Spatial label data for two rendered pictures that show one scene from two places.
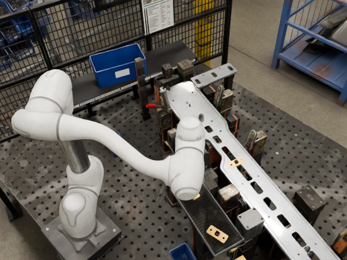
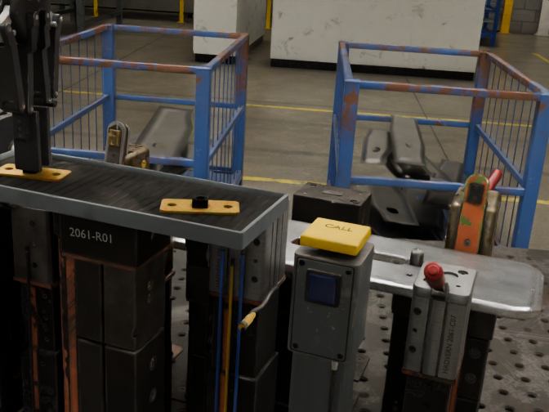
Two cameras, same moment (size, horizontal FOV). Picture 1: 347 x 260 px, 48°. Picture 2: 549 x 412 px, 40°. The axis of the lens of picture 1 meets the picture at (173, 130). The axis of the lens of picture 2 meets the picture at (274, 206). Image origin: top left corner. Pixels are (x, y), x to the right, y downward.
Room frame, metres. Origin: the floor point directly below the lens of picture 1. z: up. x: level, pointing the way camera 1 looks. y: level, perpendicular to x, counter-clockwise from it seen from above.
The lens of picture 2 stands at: (0.09, 0.33, 1.44)
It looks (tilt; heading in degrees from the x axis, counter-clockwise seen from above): 19 degrees down; 316
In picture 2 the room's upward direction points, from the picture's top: 4 degrees clockwise
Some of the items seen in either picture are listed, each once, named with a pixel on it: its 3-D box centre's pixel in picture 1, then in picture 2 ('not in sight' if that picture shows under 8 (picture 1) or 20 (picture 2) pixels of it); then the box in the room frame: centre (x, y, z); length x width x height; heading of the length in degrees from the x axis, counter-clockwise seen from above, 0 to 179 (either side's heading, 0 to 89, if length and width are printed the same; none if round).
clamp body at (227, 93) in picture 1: (223, 113); not in sight; (1.61, -0.31, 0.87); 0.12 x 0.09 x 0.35; 116
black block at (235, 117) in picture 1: (231, 133); not in sight; (1.47, -0.34, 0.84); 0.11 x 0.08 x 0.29; 116
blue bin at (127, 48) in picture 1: (119, 65); not in sight; (1.85, 0.31, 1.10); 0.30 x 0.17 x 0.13; 109
